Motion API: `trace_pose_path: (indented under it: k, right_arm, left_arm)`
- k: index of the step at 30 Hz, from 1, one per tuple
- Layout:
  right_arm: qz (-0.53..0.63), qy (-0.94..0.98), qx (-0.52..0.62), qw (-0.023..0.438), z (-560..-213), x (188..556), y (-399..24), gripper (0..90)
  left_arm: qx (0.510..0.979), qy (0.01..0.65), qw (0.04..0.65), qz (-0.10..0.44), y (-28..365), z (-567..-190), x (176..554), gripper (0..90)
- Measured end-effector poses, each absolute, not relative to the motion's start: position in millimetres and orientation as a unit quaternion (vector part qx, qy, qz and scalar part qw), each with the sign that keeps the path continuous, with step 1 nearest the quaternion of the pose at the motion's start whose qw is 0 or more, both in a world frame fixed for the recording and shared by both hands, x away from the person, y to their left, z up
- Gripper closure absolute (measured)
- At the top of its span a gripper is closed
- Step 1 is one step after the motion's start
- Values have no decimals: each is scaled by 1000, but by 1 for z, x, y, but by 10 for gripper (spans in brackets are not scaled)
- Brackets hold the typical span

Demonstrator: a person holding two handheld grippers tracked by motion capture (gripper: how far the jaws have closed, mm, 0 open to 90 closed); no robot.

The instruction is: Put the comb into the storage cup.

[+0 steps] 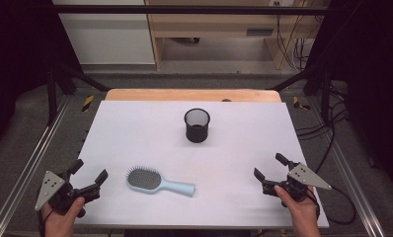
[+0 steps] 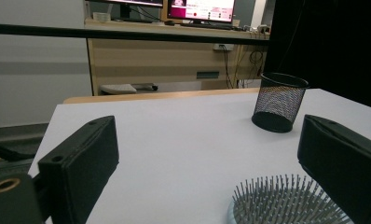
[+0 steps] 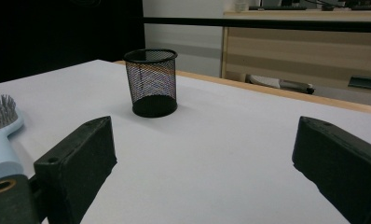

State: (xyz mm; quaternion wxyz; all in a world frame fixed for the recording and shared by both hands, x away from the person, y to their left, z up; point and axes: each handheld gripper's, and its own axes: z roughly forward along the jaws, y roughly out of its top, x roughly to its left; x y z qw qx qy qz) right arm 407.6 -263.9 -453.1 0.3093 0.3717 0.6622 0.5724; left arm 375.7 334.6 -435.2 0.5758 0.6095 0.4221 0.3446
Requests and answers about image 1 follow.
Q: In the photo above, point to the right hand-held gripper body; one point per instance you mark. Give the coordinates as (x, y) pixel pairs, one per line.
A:
(304, 176)

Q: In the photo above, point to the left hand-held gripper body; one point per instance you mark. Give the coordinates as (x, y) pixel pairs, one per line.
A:
(49, 189)

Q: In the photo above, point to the light blue hairbrush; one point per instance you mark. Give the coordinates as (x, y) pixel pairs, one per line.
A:
(145, 180)

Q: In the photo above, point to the black mesh cup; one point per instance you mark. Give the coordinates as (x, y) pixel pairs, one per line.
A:
(196, 133)

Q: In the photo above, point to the person's right hand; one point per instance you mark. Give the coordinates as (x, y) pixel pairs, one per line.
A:
(299, 210)

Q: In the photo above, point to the person's left hand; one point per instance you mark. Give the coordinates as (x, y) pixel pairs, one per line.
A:
(61, 222)

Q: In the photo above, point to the white table board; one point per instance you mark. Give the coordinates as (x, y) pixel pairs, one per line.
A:
(234, 148)

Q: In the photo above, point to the wooden table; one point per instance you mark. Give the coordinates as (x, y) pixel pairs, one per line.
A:
(184, 94)

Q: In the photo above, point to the grey desk label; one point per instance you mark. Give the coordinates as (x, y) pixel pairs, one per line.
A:
(259, 32)

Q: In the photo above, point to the white cabinet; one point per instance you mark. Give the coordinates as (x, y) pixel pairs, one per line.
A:
(105, 39)

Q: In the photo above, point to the black curtain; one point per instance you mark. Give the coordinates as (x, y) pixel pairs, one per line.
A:
(13, 49)
(375, 65)

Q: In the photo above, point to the wooden desk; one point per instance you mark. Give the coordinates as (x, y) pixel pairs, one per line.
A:
(217, 24)

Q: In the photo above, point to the aluminium rail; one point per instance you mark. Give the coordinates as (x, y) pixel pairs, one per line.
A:
(30, 164)
(344, 164)

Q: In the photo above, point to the black frame stand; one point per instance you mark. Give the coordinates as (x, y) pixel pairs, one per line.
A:
(52, 98)
(324, 95)

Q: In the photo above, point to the black frame crossbar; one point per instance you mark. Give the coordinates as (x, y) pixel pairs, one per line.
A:
(191, 10)

